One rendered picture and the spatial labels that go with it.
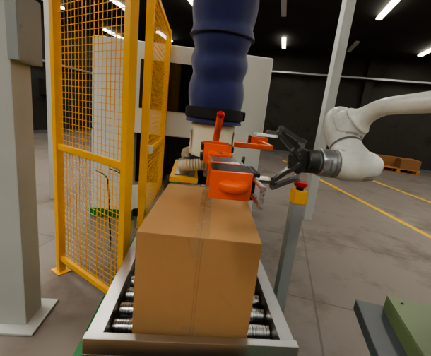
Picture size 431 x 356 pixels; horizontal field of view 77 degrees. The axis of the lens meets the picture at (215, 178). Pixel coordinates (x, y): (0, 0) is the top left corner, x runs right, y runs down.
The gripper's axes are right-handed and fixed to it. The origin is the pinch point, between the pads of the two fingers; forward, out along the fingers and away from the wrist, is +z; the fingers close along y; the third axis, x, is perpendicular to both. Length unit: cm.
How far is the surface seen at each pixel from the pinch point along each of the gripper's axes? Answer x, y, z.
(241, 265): -5.5, 35.2, 0.6
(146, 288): -3, 47, 30
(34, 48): 69, -33, 101
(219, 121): 0.2, -9.5, 12.3
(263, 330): 2, 67, -14
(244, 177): -38.1, -1.6, 10.5
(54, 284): 99, 122, 109
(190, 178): 9.3, 11.3, 19.3
